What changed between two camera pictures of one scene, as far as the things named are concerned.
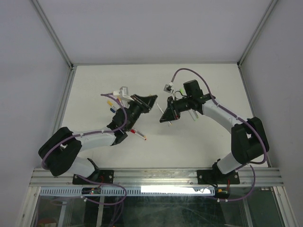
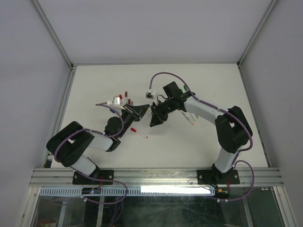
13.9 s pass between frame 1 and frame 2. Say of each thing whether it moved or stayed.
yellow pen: moved
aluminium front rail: stayed
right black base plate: stayed
